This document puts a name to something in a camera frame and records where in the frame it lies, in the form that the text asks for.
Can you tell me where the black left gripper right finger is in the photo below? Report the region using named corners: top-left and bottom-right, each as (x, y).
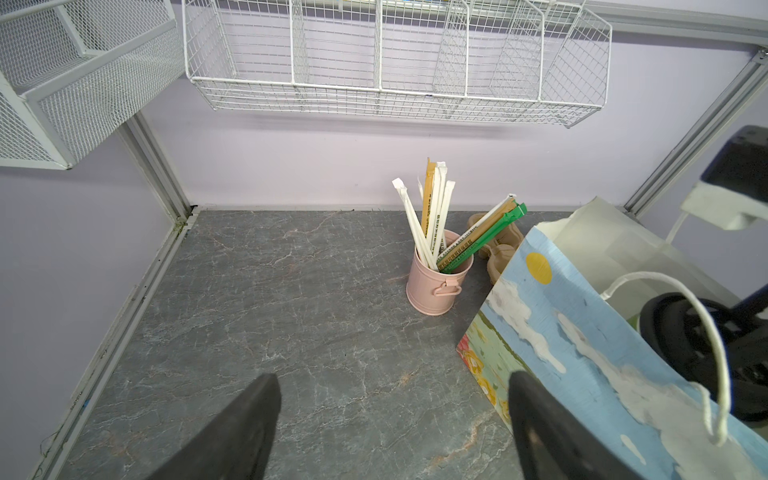
top-left (508, 370), bottom-right (639, 479)

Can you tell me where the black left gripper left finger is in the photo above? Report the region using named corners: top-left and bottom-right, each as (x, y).
top-left (149, 373), bottom-right (282, 479)

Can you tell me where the landscape printed paper bag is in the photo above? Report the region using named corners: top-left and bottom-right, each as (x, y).
top-left (457, 198), bottom-right (767, 479)

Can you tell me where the brown pulp cup carrier stack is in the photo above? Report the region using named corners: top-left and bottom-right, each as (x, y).
top-left (477, 223), bottom-right (524, 285)

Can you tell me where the pink straw holder cup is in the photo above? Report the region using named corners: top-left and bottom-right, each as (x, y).
top-left (406, 250), bottom-right (474, 316)

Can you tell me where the white wire wall shelf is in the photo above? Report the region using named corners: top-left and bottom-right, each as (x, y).
top-left (180, 1), bottom-right (613, 128)

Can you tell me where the white mesh wall basket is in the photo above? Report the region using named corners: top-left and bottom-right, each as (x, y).
top-left (1, 0), bottom-right (184, 170)

